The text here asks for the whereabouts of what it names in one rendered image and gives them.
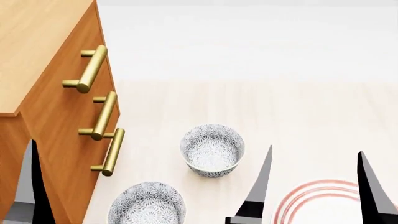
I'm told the wooden drawer front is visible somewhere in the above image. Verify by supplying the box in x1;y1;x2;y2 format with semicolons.
51;109;122;224
35;58;121;187
20;2;109;152

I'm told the white plate with red rings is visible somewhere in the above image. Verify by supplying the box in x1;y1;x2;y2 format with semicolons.
271;179;398;224

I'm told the brass bar drawer handle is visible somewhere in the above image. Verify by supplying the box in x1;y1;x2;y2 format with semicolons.
62;44;109;94
78;90;118;142
90;127;126;177

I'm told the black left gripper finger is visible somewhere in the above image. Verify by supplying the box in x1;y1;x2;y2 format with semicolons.
12;139;56;224

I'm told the grey floral patterned bowl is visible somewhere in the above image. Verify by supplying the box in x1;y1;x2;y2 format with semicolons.
180;123;246;179
107;181;187;224

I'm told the wooden three-drawer cabinet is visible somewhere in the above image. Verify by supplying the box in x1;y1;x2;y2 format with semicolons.
0;0;122;224

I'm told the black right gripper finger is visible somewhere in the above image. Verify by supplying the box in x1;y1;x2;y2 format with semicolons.
357;151;398;224
225;144;274;224

